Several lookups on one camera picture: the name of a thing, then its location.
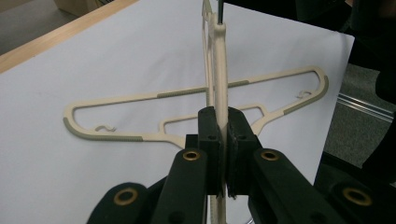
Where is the aluminium rail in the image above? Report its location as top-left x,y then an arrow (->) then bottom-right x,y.
337,92 -> 396,123

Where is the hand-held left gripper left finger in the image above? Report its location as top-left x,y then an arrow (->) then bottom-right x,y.
185,105 -> 226,198

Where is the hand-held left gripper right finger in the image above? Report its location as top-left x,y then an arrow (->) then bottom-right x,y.
226,106 -> 263,200

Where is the white paper sheet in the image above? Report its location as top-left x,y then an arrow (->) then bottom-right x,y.
0,0 -> 356,224

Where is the beige plastic clothes hanger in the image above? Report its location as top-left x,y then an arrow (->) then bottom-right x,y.
63,64 -> 330,149
201,0 -> 230,224

